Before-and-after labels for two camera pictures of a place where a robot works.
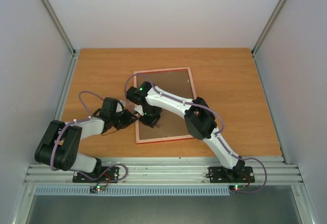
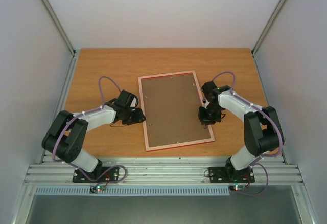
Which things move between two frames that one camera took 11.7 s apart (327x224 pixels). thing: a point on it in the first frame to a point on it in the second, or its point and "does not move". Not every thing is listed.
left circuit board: [93, 189] does not move
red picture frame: [136, 123] to [195, 71]
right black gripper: [150, 121] to [208, 115]
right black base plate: [219, 175] does not move
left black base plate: [103, 175] does not move
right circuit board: [237, 187] does not move
